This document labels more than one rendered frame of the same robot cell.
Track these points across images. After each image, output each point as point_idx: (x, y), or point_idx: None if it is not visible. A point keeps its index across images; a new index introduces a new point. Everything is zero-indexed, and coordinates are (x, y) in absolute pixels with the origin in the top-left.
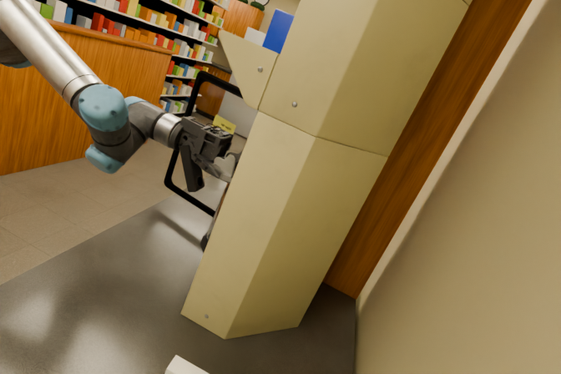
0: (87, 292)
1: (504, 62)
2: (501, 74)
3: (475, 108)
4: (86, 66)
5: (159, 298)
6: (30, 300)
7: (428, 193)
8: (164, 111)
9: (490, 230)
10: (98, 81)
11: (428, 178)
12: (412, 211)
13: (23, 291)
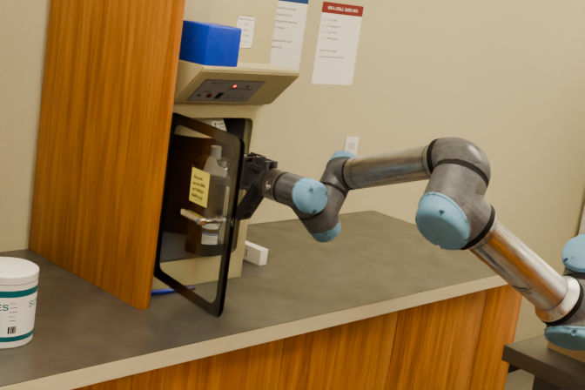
0: (305, 294)
1: None
2: None
3: (35, 2)
4: (365, 156)
5: (253, 284)
6: (340, 298)
7: (36, 100)
8: (289, 172)
9: None
10: (353, 158)
11: (10, 89)
12: (19, 130)
13: (346, 301)
